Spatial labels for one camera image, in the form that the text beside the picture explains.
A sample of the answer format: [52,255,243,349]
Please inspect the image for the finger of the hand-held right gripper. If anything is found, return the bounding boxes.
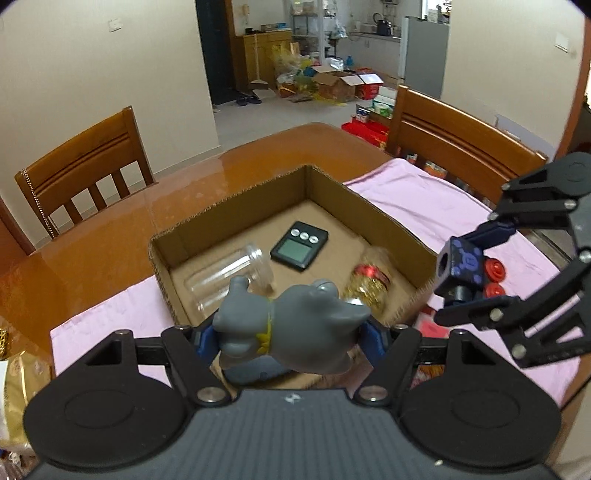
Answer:
[436,251,591,367]
[462,161,578,252]

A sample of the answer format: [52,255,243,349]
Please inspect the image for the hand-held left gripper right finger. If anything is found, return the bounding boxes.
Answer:
[353,323,532,404]

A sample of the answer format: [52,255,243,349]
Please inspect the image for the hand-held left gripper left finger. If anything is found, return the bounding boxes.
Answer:
[51,325,232,404]

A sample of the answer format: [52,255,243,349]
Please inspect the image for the blue black toy train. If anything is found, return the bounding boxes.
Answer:
[434,235,508,305]

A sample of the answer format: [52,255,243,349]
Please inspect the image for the yellow capsule bottle silver lid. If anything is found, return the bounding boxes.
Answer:
[339,247,395,319]

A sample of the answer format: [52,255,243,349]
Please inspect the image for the clear plastic jar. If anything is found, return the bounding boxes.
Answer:
[184,244,275,317]

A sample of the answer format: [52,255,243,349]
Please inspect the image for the grey elephant toy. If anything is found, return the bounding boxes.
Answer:
[211,276,372,374]

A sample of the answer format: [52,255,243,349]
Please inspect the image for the black digital timer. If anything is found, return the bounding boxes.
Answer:
[270,222,329,271]

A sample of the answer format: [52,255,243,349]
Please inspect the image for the pink towel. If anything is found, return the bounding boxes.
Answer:
[50,157,583,402]

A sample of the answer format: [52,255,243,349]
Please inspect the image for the wooden chair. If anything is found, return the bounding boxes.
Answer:
[385,84,550,208]
[14,106,155,241]

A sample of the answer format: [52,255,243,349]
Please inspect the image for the red gift boxes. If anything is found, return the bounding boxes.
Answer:
[342,121,392,151]

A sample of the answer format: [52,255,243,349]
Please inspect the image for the green white boxes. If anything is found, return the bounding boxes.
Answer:
[372,88,399,118]

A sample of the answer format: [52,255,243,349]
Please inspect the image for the grey refrigerator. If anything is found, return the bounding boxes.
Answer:
[398,15,451,100]

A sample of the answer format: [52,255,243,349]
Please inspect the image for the red white box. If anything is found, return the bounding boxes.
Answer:
[355,68,385,101]

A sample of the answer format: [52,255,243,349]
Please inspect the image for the gold tissue pack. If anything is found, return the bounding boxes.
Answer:
[0,351,54,450]

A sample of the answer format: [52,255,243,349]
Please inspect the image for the open floor cardboard box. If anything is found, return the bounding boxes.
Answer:
[311,65,365,103]

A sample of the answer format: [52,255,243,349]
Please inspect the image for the yellow plastic bags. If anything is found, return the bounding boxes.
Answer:
[270,41,319,100]

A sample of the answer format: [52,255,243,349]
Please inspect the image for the broom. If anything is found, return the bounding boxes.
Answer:
[249,34,269,89]

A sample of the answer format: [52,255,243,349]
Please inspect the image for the metal shelf rack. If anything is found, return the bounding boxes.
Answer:
[291,0,335,58]

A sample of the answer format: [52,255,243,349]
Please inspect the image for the wooden cabinet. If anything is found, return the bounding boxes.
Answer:
[232,30,294,90]

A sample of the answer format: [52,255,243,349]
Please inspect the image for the wooden door frame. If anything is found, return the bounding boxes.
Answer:
[556,46,591,162]

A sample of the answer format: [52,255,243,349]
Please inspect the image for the metal bead chain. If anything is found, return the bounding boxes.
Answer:
[21,168,60,238]

